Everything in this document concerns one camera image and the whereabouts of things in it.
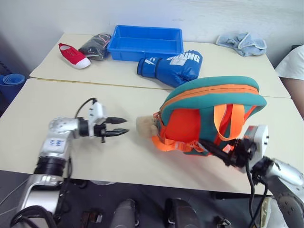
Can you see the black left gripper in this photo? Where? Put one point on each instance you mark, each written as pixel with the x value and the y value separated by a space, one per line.
pixel 99 131

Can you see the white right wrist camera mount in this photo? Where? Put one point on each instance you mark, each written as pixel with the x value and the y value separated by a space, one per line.
pixel 260 140

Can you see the orange and teal backpack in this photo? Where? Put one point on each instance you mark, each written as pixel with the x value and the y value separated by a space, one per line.
pixel 190 104

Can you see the black packaged garment bag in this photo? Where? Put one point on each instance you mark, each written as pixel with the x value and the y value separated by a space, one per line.
pixel 95 46

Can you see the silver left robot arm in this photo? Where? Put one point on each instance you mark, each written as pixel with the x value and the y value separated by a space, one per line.
pixel 53 143

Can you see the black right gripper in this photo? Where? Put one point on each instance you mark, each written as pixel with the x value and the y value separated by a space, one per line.
pixel 240 153

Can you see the person in white shirt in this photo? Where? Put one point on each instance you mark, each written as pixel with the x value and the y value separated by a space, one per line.
pixel 293 64

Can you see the blue plastic bin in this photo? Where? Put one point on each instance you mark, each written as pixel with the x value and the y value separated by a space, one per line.
pixel 145 45

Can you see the rolled blue yoga mat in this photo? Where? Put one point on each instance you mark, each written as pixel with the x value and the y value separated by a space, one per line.
pixel 10 80

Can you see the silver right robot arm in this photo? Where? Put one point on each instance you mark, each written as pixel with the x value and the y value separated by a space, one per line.
pixel 285 173

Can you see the beige fluffy plush pendant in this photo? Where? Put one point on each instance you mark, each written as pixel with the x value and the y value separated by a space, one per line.
pixel 145 127

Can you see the red and white shoe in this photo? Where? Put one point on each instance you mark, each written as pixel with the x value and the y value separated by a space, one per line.
pixel 72 55

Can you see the blue boxing glove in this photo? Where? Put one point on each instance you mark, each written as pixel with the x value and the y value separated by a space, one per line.
pixel 171 69

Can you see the light blue towel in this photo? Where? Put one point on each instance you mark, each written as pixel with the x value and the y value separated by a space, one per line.
pixel 244 44

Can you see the grey rounded shape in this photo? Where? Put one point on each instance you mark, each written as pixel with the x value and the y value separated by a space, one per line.
pixel 124 213

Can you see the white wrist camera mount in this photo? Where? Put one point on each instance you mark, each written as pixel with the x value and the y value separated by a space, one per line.
pixel 260 140
pixel 96 112

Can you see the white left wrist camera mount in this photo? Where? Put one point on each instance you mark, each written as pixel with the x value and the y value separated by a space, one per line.
pixel 96 112

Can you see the black rounded shape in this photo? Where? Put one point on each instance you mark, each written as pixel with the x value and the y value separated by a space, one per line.
pixel 180 212

